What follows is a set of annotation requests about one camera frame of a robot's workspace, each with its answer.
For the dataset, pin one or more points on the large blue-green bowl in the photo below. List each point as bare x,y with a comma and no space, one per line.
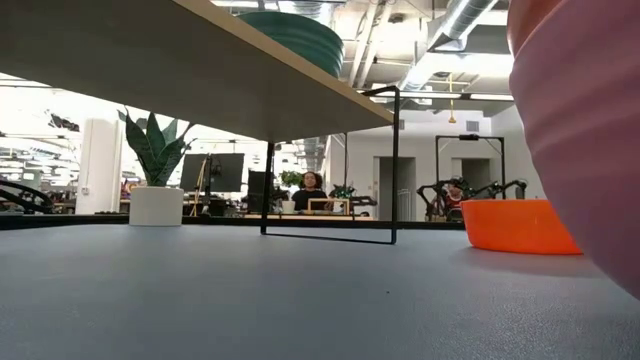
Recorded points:
305,37

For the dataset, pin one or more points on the background black robot arm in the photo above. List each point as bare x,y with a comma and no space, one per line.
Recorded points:
500,187
430,192

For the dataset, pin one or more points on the person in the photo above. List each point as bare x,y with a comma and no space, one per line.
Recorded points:
454,199
311,195

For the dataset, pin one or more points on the silver ventilation duct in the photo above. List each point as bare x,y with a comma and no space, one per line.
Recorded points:
460,20

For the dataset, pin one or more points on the small wooden box frame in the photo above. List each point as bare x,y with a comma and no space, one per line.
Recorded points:
328,200

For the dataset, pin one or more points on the snake plant in white pot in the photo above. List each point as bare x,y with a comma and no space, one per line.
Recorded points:
156,205

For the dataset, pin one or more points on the large pink bowl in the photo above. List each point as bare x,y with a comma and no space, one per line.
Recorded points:
590,125

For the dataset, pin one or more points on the small green plant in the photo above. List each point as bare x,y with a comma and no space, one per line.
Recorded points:
342,191

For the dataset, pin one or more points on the wooden shelf with black frame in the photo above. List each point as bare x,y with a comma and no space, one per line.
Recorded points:
200,65

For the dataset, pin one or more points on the black table edge frame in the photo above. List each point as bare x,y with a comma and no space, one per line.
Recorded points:
75,221

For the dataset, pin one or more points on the yellow hanging pendant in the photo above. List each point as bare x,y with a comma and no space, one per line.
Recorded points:
451,119

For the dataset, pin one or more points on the orange bowl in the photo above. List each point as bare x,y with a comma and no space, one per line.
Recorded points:
515,227

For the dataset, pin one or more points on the black computer monitor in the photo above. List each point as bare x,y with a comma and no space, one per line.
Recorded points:
225,172

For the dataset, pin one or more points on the small potted bushy plant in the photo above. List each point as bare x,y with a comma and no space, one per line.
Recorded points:
290,177

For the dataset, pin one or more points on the black curved frame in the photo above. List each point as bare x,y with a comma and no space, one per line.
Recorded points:
45,200

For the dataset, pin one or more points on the black metal stand frame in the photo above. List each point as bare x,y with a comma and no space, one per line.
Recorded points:
470,137

